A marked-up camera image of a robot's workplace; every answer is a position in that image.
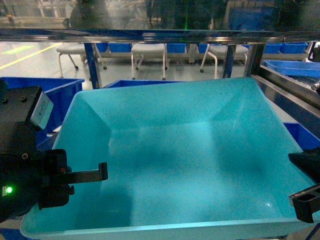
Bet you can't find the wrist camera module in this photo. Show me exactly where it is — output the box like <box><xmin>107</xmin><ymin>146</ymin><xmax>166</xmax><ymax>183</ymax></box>
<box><xmin>30</xmin><ymin>91</ymin><xmax>54</xmax><ymax>131</ymax></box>

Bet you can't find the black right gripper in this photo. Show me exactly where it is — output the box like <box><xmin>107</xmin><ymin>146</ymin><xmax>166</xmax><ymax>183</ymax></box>
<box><xmin>288</xmin><ymin>148</ymin><xmax>320</xmax><ymax>224</ymax></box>

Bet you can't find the blue bin lower right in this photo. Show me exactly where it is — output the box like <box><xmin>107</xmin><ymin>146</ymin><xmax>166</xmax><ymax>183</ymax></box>
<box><xmin>283</xmin><ymin>122</ymin><xmax>320</xmax><ymax>150</ymax></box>

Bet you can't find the grey chair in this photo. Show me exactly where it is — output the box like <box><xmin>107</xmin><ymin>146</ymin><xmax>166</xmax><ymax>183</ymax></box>
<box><xmin>130</xmin><ymin>43</ymin><xmax>168</xmax><ymax>80</ymax></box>
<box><xmin>56</xmin><ymin>43</ymin><xmax>109</xmax><ymax>78</ymax></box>
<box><xmin>200</xmin><ymin>44</ymin><xmax>249</xmax><ymax>79</ymax></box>

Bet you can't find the grey chair middle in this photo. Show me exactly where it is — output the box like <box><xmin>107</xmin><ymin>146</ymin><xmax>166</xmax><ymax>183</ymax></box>
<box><xmin>130</xmin><ymin>43</ymin><xmax>168</xmax><ymax>80</ymax></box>

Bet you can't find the blue bin right shelf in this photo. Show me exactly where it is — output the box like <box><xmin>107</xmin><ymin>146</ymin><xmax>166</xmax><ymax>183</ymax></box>
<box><xmin>264</xmin><ymin>60</ymin><xmax>320</xmax><ymax>78</ymax></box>

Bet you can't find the grey chair right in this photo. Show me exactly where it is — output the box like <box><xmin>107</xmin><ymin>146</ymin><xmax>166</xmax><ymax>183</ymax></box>
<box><xmin>200</xmin><ymin>44</ymin><xmax>249</xmax><ymax>79</ymax></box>

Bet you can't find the blue bin centre shelf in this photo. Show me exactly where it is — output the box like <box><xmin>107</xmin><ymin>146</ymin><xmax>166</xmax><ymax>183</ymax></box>
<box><xmin>103</xmin><ymin>79</ymin><xmax>177</xmax><ymax>89</ymax></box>

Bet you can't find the teal plastic bin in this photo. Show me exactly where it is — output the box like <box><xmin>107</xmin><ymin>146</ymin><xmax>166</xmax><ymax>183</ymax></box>
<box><xmin>20</xmin><ymin>77</ymin><xmax>313</xmax><ymax>240</ymax></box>

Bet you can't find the blue bin shelf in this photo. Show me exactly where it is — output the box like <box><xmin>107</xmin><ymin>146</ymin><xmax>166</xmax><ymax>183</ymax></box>
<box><xmin>103</xmin><ymin>79</ymin><xmax>177</xmax><ymax>89</ymax></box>
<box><xmin>264</xmin><ymin>60</ymin><xmax>320</xmax><ymax>78</ymax></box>

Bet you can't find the grey chair left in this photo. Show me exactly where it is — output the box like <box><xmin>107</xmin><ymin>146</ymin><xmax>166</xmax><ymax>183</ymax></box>
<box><xmin>56</xmin><ymin>43</ymin><xmax>109</xmax><ymax>78</ymax></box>

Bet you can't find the steel flow rack frame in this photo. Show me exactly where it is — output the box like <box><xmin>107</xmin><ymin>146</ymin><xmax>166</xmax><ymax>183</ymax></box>
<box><xmin>0</xmin><ymin>28</ymin><xmax>320</xmax><ymax>136</ymax></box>

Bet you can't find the blue bin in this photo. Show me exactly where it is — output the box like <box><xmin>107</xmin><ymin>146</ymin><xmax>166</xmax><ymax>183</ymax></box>
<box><xmin>0</xmin><ymin>77</ymin><xmax>85</xmax><ymax>146</ymax></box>
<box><xmin>283</xmin><ymin>122</ymin><xmax>320</xmax><ymax>150</ymax></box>

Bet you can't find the blue bin far left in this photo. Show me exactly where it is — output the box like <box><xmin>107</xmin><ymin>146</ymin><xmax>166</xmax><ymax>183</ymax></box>
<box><xmin>0</xmin><ymin>77</ymin><xmax>85</xmax><ymax>146</ymax></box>

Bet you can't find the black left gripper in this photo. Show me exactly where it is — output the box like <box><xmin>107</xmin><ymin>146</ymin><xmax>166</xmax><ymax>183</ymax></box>
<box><xmin>38</xmin><ymin>149</ymin><xmax>108</xmax><ymax>210</ymax></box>

